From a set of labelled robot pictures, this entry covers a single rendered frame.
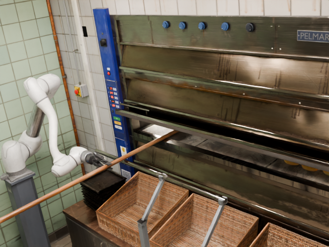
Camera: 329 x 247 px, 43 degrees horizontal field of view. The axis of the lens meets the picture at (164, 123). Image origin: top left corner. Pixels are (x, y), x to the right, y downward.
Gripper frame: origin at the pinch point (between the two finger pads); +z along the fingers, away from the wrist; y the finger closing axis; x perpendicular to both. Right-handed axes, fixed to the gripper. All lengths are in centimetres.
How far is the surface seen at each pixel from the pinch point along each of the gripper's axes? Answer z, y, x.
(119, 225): 0.4, 48.0, -0.5
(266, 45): 93, -75, -52
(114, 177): -46, 39, -34
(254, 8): 87, -94, -50
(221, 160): 57, 2, -50
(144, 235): 40, 34, 9
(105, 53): -48, -63, -48
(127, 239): 6, 58, -1
